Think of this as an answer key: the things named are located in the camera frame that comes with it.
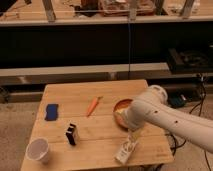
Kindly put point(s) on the black whiteboard eraser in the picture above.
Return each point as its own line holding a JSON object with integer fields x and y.
{"x": 72, "y": 134}

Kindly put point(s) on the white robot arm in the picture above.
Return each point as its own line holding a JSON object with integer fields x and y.
{"x": 150, "y": 106}

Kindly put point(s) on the orange carrot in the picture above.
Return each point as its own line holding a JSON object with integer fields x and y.
{"x": 93, "y": 105}

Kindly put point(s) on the orange plate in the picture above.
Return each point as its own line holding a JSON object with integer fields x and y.
{"x": 117, "y": 112}

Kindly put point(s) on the wooden table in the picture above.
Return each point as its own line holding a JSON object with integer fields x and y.
{"x": 99, "y": 135}

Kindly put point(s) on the blue sponge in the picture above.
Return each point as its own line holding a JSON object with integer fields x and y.
{"x": 51, "y": 112}

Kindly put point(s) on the white plastic bottle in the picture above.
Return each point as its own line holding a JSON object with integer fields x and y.
{"x": 126, "y": 149}

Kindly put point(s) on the white paper cup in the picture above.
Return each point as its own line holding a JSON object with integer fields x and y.
{"x": 38, "y": 150}

